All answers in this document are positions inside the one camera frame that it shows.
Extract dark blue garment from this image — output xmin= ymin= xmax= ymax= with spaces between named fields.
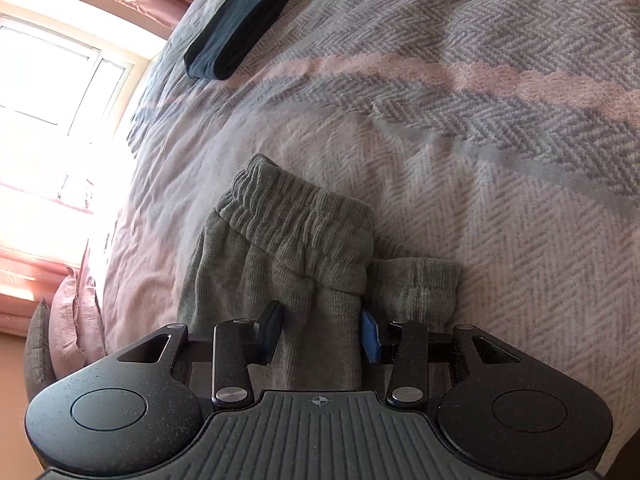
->
xmin=184 ymin=0 xmax=313 ymax=81

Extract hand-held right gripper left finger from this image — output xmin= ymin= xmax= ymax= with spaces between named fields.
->
xmin=117 ymin=301 xmax=283 ymax=409

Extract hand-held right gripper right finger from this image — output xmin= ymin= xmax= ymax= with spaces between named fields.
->
xmin=361 ymin=310 xmax=523 ymax=409

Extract grey checkered pillow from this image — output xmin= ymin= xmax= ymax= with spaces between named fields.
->
xmin=24 ymin=302 xmax=58 ymax=398

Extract grey sweatpants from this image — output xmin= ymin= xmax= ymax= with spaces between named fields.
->
xmin=177 ymin=154 xmax=462 ymax=393

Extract pink pillow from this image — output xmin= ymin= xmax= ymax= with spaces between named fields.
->
xmin=50 ymin=240 xmax=108 ymax=378

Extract pink grey herringbone bed blanket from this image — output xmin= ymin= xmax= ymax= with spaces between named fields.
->
xmin=100 ymin=0 xmax=640 ymax=451

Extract white framed window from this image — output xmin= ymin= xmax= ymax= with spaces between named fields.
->
xmin=0 ymin=7 xmax=151 ymax=211

